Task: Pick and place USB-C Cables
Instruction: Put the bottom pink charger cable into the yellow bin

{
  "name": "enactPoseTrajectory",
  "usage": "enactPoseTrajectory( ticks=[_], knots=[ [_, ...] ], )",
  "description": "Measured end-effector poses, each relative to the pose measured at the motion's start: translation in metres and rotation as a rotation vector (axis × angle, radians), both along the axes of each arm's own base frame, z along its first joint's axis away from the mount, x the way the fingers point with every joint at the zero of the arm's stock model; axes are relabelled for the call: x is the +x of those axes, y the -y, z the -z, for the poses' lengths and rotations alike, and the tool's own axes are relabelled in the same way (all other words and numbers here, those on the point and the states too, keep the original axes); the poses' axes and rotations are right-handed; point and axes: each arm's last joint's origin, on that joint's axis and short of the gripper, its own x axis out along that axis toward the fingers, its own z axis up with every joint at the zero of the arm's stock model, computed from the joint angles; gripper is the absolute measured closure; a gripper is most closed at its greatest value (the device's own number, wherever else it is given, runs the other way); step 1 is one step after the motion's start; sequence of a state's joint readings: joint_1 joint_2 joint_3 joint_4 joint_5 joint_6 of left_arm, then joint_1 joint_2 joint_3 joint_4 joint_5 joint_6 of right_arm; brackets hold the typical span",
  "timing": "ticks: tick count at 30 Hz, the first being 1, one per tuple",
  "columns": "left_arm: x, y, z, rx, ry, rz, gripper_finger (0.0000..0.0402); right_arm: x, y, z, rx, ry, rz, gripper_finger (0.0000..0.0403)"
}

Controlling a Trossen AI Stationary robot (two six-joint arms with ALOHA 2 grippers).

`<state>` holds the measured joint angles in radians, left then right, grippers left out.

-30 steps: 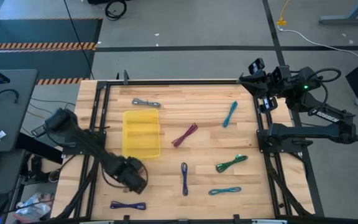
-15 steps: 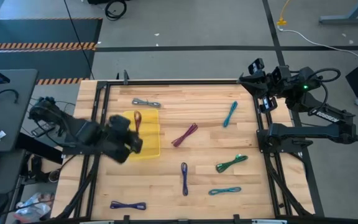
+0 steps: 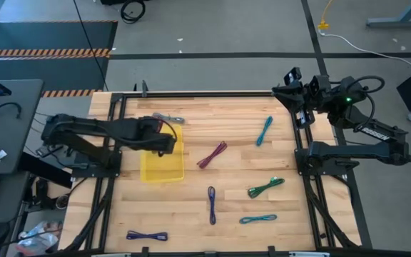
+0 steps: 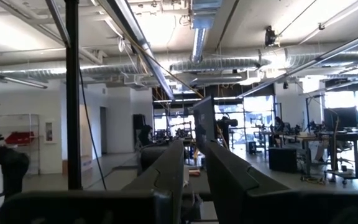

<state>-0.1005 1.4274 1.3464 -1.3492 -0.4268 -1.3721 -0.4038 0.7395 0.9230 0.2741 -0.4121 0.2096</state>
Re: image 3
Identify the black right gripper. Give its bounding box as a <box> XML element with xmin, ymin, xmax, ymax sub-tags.
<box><xmin>272</xmin><ymin>66</ymin><xmax>335</xmax><ymax>129</ymax></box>

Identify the grey braided USB-C cable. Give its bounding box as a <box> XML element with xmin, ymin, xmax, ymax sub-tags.
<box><xmin>151</xmin><ymin>112</ymin><xmax>186</xmax><ymax>125</ymax></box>

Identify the yellow plastic bin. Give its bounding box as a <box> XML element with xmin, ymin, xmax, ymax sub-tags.
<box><xmin>140</xmin><ymin>123</ymin><xmax>186</xmax><ymax>184</ymax></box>

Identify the teal braided USB-C cable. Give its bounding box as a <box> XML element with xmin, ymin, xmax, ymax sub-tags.
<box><xmin>238</xmin><ymin>213</ymin><xmax>278</xmax><ymax>226</ymax></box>
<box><xmin>255</xmin><ymin>115</ymin><xmax>274</xmax><ymax>147</ymax></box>

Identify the maroon braided USB-C cable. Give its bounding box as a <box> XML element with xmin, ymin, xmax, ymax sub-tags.
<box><xmin>196</xmin><ymin>141</ymin><xmax>228</xmax><ymax>170</ymax></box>

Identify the green braided USB-C cable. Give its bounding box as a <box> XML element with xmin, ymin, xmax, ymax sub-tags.
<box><xmin>247</xmin><ymin>176</ymin><xmax>286</xmax><ymax>199</ymax></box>

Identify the purple braided USB-C cable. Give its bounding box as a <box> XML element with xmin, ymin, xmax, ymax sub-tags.
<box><xmin>207</xmin><ymin>185</ymin><xmax>217</xmax><ymax>226</ymax></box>
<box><xmin>126</xmin><ymin>230</ymin><xmax>169</xmax><ymax>242</ymax></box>

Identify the black table clamp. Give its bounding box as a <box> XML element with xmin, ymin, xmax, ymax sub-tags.
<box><xmin>133</xmin><ymin>80</ymin><xmax>150</xmax><ymax>98</ymax></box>

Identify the black power adapter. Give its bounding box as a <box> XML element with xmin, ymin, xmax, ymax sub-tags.
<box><xmin>35</xmin><ymin>144</ymin><xmax>64</xmax><ymax>158</ymax></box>

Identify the blue-grey legged workbench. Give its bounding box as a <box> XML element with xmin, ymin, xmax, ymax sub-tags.
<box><xmin>365</xmin><ymin>0</ymin><xmax>411</xmax><ymax>29</ymax></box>

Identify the grey side desk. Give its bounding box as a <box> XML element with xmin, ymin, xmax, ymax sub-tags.
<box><xmin>0</xmin><ymin>79</ymin><xmax>45</xmax><ymax>176</ymax></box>

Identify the black hazard-striped floor mat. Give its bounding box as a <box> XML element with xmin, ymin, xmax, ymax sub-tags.
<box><xmin>0</xmin><ymin>20</ymin><xmax>119</xmax><ymax>99</ymax></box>

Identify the clear plastic bag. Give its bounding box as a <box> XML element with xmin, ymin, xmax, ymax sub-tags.
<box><xmin>16</xmin><ymin>220</ymin><xmax>64</xmax><ymax>256</ymax></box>

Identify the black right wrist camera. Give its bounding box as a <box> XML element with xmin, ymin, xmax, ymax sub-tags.
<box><xmin>307</xmin><ymin>74</ymin><xmax>331</xmax><ymax>99</ymax></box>

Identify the black aluminium table frame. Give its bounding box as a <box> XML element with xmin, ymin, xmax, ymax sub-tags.
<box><xmin>58</xmin><ymin>91</ymin><xmax>374</xmax><ymax>257</ymax></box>

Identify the yellow extension cord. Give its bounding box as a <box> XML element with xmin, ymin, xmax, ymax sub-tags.
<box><xmin>317</xmin><ymin>0</ymin><xmax>335</xmax><ymax>31</ymax></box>

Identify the white floor cable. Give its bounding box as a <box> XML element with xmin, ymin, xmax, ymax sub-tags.
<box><xmin>318</xmin><ymin>30</ymin><xmax>411</xmax><ymax>74</ymax></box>

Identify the thin black hanging cable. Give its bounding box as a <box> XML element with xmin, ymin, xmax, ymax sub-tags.
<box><xmin>72</xmin><ymin>0</ymin><xmax>109</xmax><ymax>93</ymax></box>

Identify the coiled black cable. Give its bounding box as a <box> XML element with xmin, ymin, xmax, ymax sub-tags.
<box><xmin>119</xmin><ymin>0</ymin><xmax>146</xmax><ymax>25</ymax></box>

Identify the short black curved cable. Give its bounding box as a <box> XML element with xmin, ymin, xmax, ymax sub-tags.
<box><xmin>0</xmin><ymin>101</ymin><xmax>23</xmax><ymax>120</ymax></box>

